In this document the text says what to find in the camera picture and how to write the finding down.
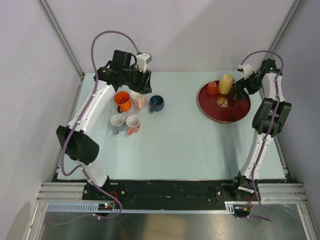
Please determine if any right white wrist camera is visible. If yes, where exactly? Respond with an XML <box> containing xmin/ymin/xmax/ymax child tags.
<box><xmin>237</xmin><ymin>63</ymin><xmax>255</xmax><ymax>80</ymax></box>

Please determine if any right aluminium frame post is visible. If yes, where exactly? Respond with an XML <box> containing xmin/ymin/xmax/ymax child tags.
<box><xmin>259</xmin><ymin>0</ymin><xmax>306</xmax><ymax>61</ymax></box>

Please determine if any white cable duct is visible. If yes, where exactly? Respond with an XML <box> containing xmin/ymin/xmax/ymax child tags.
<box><xmin>46</xmin><ymin>202</ymin><xmax>236</xmax><ymax>215</ymax></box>

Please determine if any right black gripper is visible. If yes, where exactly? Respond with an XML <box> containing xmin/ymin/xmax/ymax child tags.
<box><xmin>234</xmin><ymin>71</ymin><xmax>263</xmax><ymax>100</ymax></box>

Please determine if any grey mug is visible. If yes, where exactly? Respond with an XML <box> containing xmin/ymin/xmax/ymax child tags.
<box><xmin>110</xmin><ymin>114</ymin><xmax>125</xmax><ymax>135</ymax></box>

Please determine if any pale pink cup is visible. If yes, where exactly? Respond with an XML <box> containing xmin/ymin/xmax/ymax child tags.
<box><xmin>130</xmin><ymin>91</ymin><xmax>147</xmax><ymax>110</ymax></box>

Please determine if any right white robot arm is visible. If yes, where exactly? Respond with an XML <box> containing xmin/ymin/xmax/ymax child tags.
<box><xmin>231</xmin><ymin>58</ymin><xmax>292</xmax><ymax>201</ymax></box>

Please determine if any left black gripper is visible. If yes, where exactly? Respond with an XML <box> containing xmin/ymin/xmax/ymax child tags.
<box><xmin>122</xmin><ymin>64</ymin><xmax>152</xmax><ymax>95</ymax></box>

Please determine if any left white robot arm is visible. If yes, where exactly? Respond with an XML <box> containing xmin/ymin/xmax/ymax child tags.
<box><xmin>56</xmin><ymin>50</ymin><xmax>152</xmax><ymax>200</ymax></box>

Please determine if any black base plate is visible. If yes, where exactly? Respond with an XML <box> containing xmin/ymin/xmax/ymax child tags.
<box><xmin>82</xmin><ymin>180</ymin><xmax>260</xmax><ymax>211</ymax></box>

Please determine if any pink mug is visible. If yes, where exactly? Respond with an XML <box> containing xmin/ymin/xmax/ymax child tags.
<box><xmin>126</xmin><ymin>115</ymin><xmax>141</xmax><ymax>135</ymax></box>

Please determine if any small pink cup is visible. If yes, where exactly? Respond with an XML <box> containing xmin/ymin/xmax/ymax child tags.
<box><xmin>206</xmin><ymin>81</ymin><xmax>220</xmax><ymax>95</ymax></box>

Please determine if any red round tray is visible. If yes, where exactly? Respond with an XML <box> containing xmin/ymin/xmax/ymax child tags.
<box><xmin>197</xmin><ymin>83</ymin><xmax>251</xmax><ymax>123</ymax></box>

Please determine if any brown mug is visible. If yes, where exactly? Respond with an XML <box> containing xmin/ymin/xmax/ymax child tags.
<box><xmin>229</xmin><ymin>84</ymin><xmax>247</xmax><ymax>101</ymax></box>

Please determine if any aluminium frame post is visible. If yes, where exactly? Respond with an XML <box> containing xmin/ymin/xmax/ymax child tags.
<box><xmin>37</xmin><ymin>0</ymin><xmax>85</xmax><ymax>81</ymax></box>
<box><xmin>259</xmin><ymin>0</ymin><xmax>306</xmax><ymax>61</ymax></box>

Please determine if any orange mug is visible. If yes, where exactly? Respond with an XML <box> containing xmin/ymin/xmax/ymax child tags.
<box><xmin>113</xmin><ymin>91</ymin><xmax>132</xmax><ymax>113</ymax></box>

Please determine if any blue mug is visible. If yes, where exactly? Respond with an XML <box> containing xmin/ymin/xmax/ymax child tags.
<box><xmin>149</xmin><ymin>95</ymin><xmax>165</xmax><ymax>113</ymax></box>

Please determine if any left aluminium frame post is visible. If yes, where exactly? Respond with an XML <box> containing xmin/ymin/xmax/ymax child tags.
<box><xmin>37</xmin><ymin>0</ymin><xmax>85</xmax><ymax>81</ymax></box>

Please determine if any aluminium rail bar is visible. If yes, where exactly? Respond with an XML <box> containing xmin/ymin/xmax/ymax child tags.
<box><xmin>259</xmin><ymin>183</ymin><xmax>309</xmax><ymax>204</ymax></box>

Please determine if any yellow mug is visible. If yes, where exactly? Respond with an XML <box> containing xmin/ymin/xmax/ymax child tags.
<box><xmin>218</xmin><ymin>73</ymin><xmax>234</xmax><ymax>95</ymax></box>

